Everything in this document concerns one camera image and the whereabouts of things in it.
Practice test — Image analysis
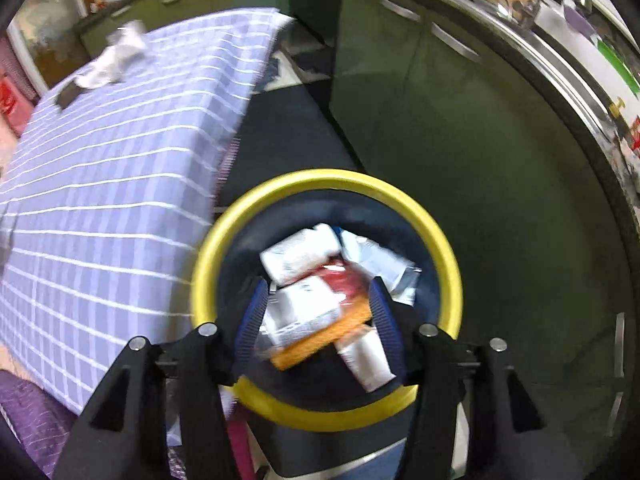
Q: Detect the dark green sink cabinet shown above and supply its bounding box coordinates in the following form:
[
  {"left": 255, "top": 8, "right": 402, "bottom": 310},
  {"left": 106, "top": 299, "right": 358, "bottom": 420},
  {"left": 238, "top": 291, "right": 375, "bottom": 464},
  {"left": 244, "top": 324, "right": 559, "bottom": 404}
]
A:
[{"left": 330, "top": 0, "right": 640, "bottom": 480}]

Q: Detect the red checked apron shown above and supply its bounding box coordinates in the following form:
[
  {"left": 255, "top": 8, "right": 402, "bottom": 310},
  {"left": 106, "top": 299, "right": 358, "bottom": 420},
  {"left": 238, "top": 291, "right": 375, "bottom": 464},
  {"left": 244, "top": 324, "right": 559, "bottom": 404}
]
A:
[{"left": 0, "top": 40, "right": 38, "bottom": 136}]

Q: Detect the white packet bottom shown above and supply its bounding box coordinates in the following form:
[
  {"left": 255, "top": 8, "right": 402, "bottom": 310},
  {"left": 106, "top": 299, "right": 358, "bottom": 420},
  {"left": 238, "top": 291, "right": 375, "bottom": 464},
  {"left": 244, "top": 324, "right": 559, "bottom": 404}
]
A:
[{"left": 335, "top": 327, "right": 396, "bottom": 393}]

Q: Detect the purple sponge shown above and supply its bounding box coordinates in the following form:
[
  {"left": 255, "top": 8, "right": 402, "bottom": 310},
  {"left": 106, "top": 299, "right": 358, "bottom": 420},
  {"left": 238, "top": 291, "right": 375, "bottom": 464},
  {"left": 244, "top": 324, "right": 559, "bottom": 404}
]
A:
[{"left": 562, "top": 2, "right": 593, "bottom": 36}]

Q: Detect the orange snack packet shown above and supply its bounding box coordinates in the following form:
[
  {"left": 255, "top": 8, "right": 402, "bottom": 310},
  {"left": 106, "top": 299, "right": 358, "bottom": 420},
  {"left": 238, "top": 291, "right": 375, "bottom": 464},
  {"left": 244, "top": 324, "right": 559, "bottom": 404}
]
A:
[{"left": 270, "top": 295, "right": 373, "bottom": 372}]

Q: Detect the white rolled packet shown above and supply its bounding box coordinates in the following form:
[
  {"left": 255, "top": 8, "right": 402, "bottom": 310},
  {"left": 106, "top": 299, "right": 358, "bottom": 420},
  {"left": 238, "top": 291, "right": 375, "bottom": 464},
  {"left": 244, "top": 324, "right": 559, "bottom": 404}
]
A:
[{"left": 260, "top": 224, "right": 341, "bottom": 283}]

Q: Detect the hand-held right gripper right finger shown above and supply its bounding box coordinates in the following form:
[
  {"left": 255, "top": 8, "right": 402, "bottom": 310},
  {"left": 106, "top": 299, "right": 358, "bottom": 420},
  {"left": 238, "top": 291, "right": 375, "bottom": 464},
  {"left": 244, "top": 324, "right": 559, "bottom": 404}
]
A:
[{"left": 367, "top": 276, "right": 588, "bottom": 480}]

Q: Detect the yellow rimmed dark bin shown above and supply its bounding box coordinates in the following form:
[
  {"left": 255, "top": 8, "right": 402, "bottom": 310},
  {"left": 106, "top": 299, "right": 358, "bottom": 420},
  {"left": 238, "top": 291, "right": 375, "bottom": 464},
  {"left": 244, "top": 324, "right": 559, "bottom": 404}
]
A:
[{"left": 190, "top": 169, "right": 463, "bottom": 480}]

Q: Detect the white printed box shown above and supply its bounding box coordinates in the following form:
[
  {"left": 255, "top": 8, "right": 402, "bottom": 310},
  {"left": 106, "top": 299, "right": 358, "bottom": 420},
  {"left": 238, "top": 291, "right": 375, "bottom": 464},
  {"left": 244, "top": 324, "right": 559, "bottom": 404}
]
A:
[{"left": 260, "top": 275, "right": 346, "bottom": 348}]

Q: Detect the red soda can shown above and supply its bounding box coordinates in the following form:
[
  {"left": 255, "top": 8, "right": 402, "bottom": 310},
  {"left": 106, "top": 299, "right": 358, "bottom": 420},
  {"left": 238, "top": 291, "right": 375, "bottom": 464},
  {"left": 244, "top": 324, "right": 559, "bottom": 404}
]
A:
[{"left": 315, "top": 262, "right": 371, "bottom": 311}]

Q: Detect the blue checked tablecloth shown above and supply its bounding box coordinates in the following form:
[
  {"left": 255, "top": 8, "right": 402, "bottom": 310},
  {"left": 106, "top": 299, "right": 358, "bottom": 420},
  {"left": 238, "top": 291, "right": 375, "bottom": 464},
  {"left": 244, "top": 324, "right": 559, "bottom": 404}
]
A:
[{"left": 0, "top": 7, "right": 296, "bottom": 416}]

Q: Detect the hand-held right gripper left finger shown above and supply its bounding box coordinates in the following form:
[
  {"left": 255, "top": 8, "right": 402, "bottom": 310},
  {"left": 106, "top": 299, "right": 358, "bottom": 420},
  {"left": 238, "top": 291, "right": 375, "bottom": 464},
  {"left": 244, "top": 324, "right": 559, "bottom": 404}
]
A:
[{"left": 52, "top": 277, "right": 271, "bottom": 480}]

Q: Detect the frosted glass door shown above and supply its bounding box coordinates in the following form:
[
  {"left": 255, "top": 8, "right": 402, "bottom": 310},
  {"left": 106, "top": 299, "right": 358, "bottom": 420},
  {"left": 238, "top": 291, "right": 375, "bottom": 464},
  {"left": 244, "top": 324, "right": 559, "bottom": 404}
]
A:
[{"left": 10, "top": 0, "right": 96, "bottom": 91}]

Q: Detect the white crumpled cloth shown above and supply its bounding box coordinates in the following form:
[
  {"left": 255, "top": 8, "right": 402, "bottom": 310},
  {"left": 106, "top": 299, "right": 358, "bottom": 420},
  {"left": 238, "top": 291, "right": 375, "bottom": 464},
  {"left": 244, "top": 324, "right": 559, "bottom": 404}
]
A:
[{"left": 75, "top": 20, "right": 151, "bottom": 91}]

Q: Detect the purple checked cloth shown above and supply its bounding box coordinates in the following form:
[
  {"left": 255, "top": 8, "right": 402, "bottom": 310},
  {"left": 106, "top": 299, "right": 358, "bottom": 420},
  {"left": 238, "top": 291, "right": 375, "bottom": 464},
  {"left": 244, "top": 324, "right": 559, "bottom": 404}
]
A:
[{"left": 0, "top": 370, "right": 81, "bottom": 478}]

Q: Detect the silver white pouch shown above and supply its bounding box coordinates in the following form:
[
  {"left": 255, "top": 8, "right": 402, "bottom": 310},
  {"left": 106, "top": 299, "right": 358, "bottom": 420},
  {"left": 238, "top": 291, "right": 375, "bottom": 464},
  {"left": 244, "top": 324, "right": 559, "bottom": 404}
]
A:
[{"left": 340, "top": 230, "right": 423, "bottom": 306}]

